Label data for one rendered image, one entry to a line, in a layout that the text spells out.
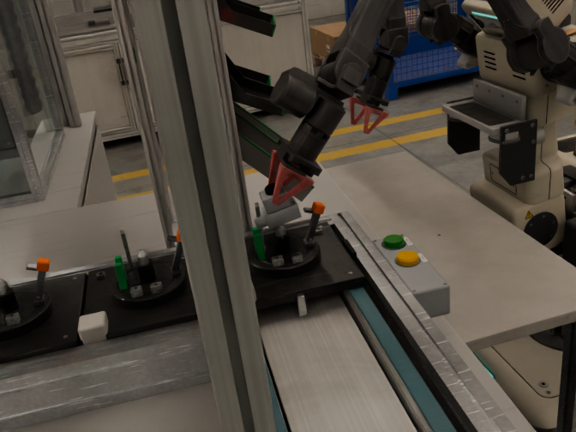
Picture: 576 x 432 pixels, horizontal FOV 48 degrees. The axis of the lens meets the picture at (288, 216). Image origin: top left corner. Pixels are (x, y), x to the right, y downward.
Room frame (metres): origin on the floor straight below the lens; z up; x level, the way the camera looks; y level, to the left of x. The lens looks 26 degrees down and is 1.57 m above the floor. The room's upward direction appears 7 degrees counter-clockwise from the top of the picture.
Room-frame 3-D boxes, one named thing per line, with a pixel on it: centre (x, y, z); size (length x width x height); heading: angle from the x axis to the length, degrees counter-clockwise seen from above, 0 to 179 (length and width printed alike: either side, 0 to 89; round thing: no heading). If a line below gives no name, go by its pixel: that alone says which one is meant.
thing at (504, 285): (1.32, -0.14, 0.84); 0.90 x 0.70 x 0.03; 13
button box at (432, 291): (1.02, -0.21, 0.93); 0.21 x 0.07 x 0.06; 10
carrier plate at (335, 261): (1.07, 0.02, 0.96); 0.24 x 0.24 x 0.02; 10
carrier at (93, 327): (1.03, 0.27, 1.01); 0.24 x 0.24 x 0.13; 10
